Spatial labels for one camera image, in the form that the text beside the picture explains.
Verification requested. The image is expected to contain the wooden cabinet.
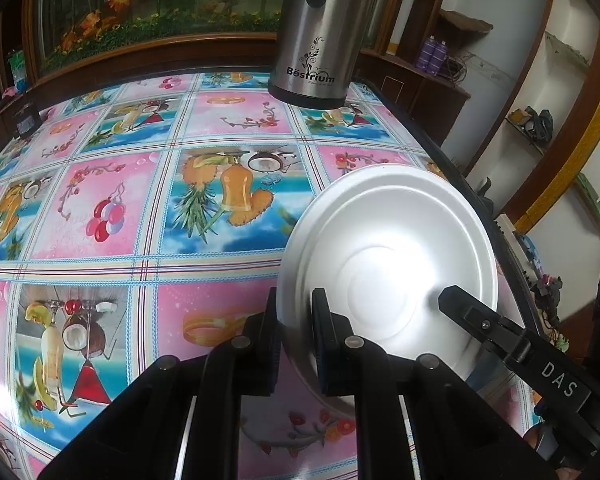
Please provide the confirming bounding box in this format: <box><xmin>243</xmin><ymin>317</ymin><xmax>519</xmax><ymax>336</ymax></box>
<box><xmin>0</xmin><ymin>32</ymin><xmax>471</xmax><ymax>136</ymax></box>

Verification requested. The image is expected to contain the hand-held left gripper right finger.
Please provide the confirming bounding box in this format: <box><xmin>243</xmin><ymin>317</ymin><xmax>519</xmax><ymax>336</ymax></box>
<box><xmin>311</xmin><ymin>287</ymin><xmax>536</xmax><ymax>480</ymax></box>

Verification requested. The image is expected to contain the small white bowl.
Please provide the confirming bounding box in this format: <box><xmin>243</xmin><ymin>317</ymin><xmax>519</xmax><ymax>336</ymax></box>
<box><xmin>278</xmin><ymin>164</ymin><xmax>499</xmax><ymax>418</ymax></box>

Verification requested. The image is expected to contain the green bottle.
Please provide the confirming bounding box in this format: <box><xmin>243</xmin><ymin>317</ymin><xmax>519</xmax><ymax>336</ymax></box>
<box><xmin>7</xmin><ymin>50</ymin><xmax>28</xmax><ymax>93</ymax></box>

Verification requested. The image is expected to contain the dark bag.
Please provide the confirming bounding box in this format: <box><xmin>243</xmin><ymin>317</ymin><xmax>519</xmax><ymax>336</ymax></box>
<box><xmin>525</xmin><ymin>107</ymin><xmax>553</xmax><ymax>141</ymax></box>

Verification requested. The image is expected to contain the small black object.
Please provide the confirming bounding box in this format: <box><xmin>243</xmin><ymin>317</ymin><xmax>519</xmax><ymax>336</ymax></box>
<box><xmin>12</xmin><ymin>102</ymin><xmax>43</xmax><ymax>137</ymax></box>

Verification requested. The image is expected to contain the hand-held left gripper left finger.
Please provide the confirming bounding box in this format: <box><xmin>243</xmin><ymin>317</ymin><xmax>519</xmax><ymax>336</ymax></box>
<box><xmin>37</xmin><ymin>287</ymin><xmax>286</xmax><ymax>480</ymax></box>

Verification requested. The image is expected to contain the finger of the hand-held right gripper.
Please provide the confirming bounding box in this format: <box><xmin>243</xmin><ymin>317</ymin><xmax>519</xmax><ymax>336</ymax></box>
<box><xmin>438</xmin><ymin>285</ymin><xmax>528</xmax><ymax>361</ymax></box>

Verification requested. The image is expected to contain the white power strip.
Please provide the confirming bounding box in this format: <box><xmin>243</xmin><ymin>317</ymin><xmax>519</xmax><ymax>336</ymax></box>
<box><xmin>495</xmin><ymin>214</ymin><xmax>528</xmax><ymax>241</ymax></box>

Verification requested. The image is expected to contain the steel thermos flask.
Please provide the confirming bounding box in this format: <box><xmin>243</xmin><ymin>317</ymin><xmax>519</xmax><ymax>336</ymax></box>
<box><xmin>267</xmin><ymin>0</ymin><xmax>383</xmax><ymax>110</ymax></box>

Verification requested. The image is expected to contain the flower mural panel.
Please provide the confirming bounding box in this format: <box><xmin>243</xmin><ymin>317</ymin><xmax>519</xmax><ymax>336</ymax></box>
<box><xmin>22</xmin><ymin>0</ymin><xmax>411</xmax><ymax>78</ymax></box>

